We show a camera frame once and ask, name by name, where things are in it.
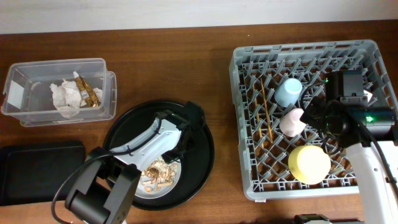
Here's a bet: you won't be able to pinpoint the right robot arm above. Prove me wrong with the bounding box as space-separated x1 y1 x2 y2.
301 70 397 223

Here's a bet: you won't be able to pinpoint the gold foil wrapper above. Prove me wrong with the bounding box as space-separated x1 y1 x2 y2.
73 72 100 107

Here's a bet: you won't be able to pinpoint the black rectangular tray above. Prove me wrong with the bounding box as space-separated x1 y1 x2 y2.
1 141 85 206

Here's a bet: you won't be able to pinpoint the clear plastic waste bin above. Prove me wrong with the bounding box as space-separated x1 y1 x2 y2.
1 58 117 127

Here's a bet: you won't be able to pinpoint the pink cup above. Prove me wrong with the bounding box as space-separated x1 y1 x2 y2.
279 108 306 137

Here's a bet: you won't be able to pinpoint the food scraps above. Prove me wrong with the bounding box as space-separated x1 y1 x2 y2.
140 157 180 193

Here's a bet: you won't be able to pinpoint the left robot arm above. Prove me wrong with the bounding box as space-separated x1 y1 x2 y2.
65 101 215 223

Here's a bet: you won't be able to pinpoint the wooden chopstick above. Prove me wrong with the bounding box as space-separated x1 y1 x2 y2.
252 83 264 148
261 78 274 144

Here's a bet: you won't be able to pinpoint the light blue cup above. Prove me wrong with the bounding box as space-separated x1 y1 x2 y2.
274 78 302 107

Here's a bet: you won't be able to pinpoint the grey plate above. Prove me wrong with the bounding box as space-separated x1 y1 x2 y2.
135 157 182 199

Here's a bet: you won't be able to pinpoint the white tissue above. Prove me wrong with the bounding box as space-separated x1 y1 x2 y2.
50 80 87 118

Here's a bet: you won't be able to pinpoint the grey dishwasher rack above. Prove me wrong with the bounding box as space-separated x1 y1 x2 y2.
229 40 397 202

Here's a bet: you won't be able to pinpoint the round black serving tray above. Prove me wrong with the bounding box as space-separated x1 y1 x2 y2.
103 100 215 210

